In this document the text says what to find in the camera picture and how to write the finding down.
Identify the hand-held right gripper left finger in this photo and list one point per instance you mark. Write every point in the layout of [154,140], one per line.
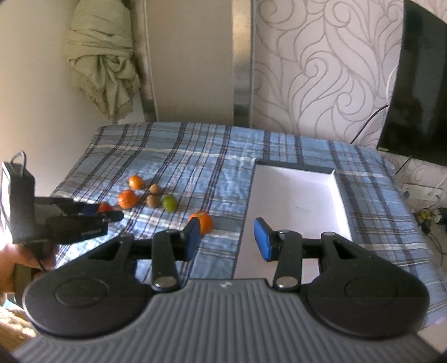
[192,242]

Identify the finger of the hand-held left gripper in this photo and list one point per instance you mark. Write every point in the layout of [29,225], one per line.
[63,204]
[80,228]

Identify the person's left hand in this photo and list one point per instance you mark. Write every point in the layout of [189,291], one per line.
[24,254]

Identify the small orange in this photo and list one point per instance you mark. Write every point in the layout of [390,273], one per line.
[136,182]

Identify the brown kiwi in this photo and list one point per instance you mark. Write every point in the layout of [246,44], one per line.
[155,189]
[152,200]

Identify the grey box with white interior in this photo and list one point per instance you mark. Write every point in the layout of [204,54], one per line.
[297,195]

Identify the tangerine with green stem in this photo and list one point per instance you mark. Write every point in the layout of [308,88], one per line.
[206,223]

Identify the large dark orange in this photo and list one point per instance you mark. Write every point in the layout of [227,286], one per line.
[127,199]

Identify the white power strip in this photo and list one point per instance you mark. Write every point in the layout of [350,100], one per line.
[422,192]

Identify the red apple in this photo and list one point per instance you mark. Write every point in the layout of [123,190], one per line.
[105,208]

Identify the beige tied curtain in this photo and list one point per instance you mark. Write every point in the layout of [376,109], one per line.
[101,52]

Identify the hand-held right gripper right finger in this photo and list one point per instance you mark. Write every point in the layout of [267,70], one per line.
[263,241]

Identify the green lime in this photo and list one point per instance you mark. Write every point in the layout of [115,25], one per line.
[169,204]

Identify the silver wall trim strip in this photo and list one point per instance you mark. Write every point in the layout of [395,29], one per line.
[241,62]
[145,69]

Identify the blue plaid blanket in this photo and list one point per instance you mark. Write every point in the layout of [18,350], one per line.
[209,157]

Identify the beige fuzzy rug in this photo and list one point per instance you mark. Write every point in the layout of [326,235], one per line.
[14,328]

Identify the black flat television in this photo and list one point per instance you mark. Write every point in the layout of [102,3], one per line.
[419,87]

